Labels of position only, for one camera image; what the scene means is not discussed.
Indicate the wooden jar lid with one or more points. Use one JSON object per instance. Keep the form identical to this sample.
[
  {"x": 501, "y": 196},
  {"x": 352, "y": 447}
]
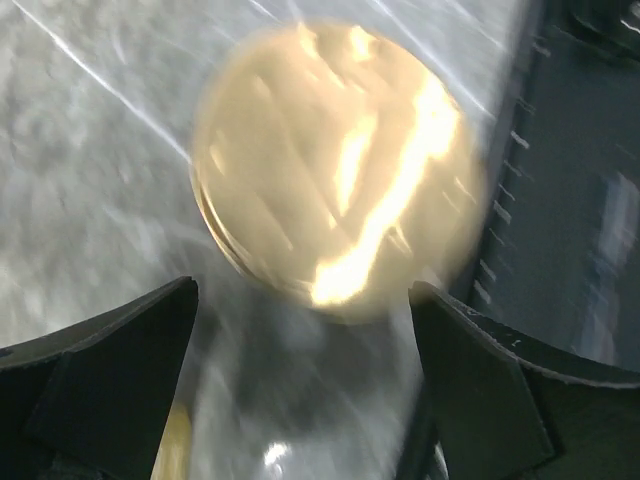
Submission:
[{"x": 334, "y": 168}]

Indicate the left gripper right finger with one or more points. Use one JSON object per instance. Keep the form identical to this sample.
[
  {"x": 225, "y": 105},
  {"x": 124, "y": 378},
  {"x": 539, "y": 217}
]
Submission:
[{"x": 508, "y": 406}]

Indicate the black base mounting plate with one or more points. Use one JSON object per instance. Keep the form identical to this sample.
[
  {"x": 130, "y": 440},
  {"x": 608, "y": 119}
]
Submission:
[{"x": 559, "y": 259}]

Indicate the clear glass jar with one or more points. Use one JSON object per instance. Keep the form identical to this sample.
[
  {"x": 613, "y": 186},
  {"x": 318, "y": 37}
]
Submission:
[{"x": 193, "y": 448}]

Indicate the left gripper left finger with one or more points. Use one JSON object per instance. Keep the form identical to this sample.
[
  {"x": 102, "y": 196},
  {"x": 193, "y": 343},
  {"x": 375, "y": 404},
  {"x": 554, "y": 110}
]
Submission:
[{"x": 91, "y": 401}]

